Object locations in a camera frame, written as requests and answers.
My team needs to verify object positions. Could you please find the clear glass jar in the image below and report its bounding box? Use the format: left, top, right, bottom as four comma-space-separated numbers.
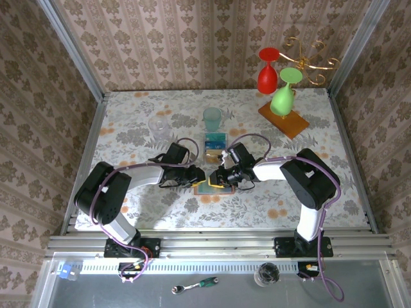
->
253, 262, 281, 287

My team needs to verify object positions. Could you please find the aluminium frame rail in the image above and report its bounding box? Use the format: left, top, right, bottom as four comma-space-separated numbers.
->
44, 228, 398, 261

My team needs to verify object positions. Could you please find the red wine glass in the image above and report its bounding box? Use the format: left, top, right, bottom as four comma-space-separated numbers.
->
256, 47, 279, 95

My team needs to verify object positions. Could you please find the floral tablecloth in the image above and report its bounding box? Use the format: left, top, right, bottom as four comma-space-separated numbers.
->
74, 89, 370, 230

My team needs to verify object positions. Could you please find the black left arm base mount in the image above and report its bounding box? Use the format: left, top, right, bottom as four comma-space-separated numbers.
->
103, 235, 161, 259

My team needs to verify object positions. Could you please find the clear drinking glass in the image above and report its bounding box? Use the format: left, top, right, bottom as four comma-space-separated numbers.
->
147, 115, 171, 142

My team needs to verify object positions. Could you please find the aluminium table side rail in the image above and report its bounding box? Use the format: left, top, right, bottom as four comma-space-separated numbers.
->
60, 92, 109, 235
326, 88, 379, 234

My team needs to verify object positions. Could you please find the perforated metal cable duct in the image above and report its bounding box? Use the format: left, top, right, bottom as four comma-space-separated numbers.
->
78, 260, 309, 275

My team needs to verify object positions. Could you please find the black power connector block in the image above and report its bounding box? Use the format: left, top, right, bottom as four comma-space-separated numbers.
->
297, 261, 322, 279
118, 261, 146, 279

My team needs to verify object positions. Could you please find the frosted teal cup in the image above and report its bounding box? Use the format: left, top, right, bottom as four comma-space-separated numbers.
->
202, 107, 223, 132

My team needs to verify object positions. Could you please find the green handled ratchet wrench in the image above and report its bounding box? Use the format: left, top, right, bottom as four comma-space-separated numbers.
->
171, 276, 220, 295

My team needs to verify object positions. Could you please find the blue and clear plastic connector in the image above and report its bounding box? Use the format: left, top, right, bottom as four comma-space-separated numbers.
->
58, 263, 81, 282

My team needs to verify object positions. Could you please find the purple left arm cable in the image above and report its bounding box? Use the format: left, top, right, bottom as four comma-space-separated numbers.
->
89, 137, 201, 283

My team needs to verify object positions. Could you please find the aluminium corner post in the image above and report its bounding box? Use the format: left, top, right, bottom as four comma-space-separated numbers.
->
326, 0, 391, 94
35, 0, 107, 103

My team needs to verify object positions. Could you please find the gold wire glass rack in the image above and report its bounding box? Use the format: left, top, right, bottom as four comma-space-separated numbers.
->
277, 36, 340, 86

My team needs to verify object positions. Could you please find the green wine glass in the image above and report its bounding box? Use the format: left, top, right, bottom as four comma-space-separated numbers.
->
269, 67, 304, 117

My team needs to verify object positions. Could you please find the clear acrylic box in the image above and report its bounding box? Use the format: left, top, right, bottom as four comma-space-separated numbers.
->
201, 131, 229, 165

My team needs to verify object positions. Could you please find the grey metal tray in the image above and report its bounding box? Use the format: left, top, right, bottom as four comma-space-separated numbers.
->
31, 253, 404, 308

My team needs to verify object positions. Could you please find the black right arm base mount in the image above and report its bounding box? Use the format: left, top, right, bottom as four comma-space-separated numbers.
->
274, 236, 334, 259

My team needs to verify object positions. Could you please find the orange wooden rack base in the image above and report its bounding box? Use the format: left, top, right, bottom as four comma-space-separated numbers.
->
258, 101, 311, 141

